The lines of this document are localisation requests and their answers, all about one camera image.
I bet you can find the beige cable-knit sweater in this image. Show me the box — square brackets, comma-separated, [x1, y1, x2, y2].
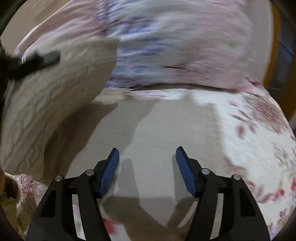
[1, 41, 224, 240]

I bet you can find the floral bed sheet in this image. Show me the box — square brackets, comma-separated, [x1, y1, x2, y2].
[9, 76, 296, 240]

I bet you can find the pink floral pillow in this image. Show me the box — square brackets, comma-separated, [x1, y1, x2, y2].
[15, 1, 264, 95]

